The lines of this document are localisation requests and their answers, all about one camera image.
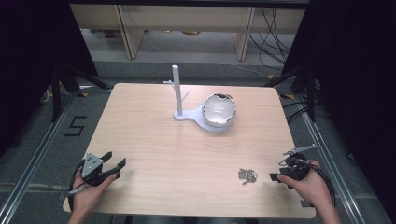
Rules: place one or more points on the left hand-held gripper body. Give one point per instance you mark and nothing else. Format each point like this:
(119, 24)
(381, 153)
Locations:
(92, 166)

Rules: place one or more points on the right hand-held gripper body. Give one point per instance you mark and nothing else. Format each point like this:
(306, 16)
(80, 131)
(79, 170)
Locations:
(295, 169)

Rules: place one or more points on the bunch of silver keys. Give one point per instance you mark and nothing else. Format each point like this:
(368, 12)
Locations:
(247, 176)

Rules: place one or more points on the person's right hand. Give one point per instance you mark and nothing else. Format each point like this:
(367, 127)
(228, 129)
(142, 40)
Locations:
(314, 189)

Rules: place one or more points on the person's left hand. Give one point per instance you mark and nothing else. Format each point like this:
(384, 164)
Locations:
(85, 196)

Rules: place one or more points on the black metal stand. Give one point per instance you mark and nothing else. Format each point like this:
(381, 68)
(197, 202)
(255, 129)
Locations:
(59, 93)
(308, 90)

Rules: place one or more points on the silver metal bowl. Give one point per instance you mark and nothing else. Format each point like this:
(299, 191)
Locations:
(219, 109)

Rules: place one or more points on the white key stand with pole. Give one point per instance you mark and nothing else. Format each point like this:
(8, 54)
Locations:
(178, 93)

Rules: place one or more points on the dark curtain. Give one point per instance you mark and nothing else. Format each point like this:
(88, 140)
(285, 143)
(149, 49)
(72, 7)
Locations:
(34, 56)
(358, 77)

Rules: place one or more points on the aluminium floor rail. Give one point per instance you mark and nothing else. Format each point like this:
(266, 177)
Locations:
(327, 146)
(37, 152)

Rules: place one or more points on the light wooden desk frame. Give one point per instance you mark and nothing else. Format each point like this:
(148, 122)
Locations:
(186, 18)

